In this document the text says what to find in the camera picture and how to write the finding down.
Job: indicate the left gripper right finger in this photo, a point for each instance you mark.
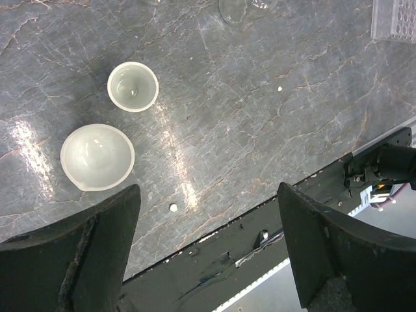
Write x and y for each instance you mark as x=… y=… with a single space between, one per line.
x=340 y=263

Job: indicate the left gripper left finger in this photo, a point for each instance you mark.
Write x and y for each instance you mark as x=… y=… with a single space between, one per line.
x=75 y=264

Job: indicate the clear acrylic tube rack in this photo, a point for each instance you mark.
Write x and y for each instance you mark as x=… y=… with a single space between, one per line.
x=393 y=20

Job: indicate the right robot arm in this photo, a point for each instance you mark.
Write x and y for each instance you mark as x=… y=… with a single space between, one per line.
x=387 y=164

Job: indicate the white plastic bowl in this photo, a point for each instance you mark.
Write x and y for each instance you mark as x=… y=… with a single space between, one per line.
x=97 y=157

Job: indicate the white plastic cup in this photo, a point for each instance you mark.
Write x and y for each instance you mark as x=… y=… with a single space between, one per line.
x=133 y=86

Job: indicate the glass petri dish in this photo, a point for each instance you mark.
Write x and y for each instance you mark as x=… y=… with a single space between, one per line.
x=239 y=12

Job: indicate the light blue cable duct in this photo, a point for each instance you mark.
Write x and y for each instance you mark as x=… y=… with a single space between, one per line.
x=365 y=196

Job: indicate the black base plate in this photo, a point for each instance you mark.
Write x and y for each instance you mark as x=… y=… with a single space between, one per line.
x=207 y=273

